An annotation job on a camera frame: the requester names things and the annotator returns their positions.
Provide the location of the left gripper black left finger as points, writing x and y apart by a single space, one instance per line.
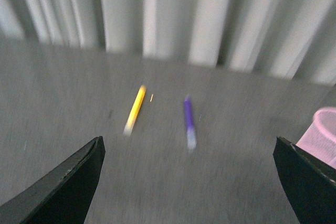
64 195

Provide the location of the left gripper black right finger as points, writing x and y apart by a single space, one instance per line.
308 183

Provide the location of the purple marker pen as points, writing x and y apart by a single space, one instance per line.
189 123

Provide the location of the pink mesh pen cup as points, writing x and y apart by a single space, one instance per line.
319 138

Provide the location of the yellow marker pen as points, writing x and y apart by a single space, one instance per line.
134 111

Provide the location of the white pleated curtain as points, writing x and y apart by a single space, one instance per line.
280 38

